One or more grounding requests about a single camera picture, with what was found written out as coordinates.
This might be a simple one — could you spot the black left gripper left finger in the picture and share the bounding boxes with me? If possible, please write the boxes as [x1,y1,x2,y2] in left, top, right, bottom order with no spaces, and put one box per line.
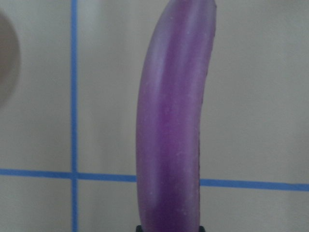
[135,225,143,232]

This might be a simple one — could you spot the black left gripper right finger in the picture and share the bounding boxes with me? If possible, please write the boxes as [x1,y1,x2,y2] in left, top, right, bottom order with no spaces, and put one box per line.
[198,226,206,232]

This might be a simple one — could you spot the purple eggplant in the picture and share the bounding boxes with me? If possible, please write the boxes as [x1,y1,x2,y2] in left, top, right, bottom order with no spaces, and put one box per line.
[136,0,216,232]

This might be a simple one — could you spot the pink plate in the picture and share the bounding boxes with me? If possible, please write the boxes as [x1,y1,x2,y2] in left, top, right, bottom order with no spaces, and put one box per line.
[0,12,21,107]

